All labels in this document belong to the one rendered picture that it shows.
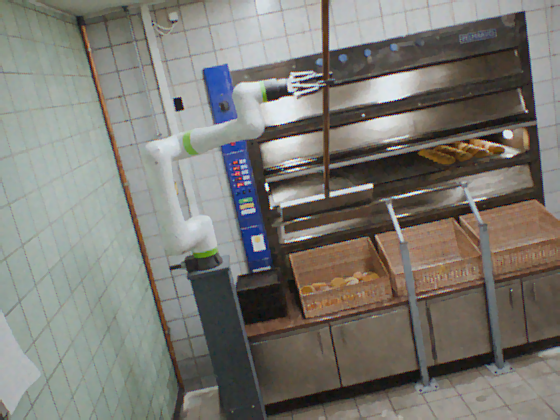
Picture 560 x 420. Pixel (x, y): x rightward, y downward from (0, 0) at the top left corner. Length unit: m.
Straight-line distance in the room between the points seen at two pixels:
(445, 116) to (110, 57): 2.17
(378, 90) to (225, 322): 1.82
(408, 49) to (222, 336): 2.16
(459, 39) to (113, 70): 2.20
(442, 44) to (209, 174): 1.72
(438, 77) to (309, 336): 1.85
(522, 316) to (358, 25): 2.08
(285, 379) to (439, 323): 1.00
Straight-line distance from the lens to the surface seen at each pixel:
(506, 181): 4.15
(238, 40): 3.68
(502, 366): 3.86
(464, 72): 3.95
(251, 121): 2.38
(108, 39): 3.76
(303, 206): 3.32
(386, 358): 3.65
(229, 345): 2.88
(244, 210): 3.73
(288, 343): 3.49
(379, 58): 3.80
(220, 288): 2.77
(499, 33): 4.07
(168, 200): 2.57
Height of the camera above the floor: 2.03
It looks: 13 degrees down
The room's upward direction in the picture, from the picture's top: 12 degrees counter-clockwise
